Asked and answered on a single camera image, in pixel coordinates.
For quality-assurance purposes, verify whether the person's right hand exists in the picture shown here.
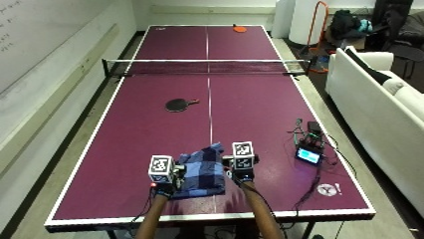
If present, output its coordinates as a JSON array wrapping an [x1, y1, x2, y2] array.
[[221, 153, 261, 186]]

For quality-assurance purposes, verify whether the person's left hand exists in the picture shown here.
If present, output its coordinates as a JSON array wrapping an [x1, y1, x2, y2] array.
[[152, 161, 189, 200]]

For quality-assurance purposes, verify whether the blue plaid cloth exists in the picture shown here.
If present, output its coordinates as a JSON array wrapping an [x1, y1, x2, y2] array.
[[173, 142, 226, 200]]

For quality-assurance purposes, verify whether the left glove marker cube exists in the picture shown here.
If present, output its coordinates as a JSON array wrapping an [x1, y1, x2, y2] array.
[[148, 154, 175, 184]]

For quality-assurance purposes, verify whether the glove marker cube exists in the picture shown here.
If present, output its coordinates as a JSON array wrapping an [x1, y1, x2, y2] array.
[[230, 140, 257, 170], [148, 154, 175, 184]]

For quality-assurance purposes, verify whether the right glove marker cube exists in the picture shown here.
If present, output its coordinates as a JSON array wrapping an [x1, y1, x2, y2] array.
[[230, 140, 257, 170]]

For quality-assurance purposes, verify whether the electronics box with screen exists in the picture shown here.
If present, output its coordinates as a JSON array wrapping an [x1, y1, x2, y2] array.
[[288, 118, 328, 167]]

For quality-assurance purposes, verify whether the white round sticker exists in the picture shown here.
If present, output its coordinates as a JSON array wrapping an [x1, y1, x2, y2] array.
[[315, 183, 338, 197]]

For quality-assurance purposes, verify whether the black table tennis paddle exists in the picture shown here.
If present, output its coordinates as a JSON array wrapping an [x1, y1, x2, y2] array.
[[165, 98, 202, 114]]

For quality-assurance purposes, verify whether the table tennis net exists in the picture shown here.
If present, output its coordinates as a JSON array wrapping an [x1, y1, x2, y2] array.
[[101, 58, 312, 79]]

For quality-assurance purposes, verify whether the white sofa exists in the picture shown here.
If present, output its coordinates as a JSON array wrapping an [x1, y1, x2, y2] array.
[[324, 46, 424, 218]]

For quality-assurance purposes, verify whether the white cylindrical column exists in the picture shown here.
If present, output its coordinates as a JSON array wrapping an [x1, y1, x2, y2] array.
[[287, 0, 328, 46]]

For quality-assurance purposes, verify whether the black backpack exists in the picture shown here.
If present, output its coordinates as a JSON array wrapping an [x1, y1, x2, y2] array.
[[328, 9, 363, 41]]

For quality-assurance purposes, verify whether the whiteboard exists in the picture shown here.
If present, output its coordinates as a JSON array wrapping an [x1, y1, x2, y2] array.
[[0, 0, 117, 96]]

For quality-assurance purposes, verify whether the black office chair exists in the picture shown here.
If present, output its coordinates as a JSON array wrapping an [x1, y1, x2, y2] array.
[[370, 0, 424, 80]]

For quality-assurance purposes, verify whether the black cable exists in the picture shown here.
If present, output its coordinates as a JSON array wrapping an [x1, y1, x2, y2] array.
[[282, 132, 359, 230]]

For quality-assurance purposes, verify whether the orange metal frame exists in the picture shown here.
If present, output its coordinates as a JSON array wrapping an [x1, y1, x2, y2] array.
[[304, 0, 331, 74]]

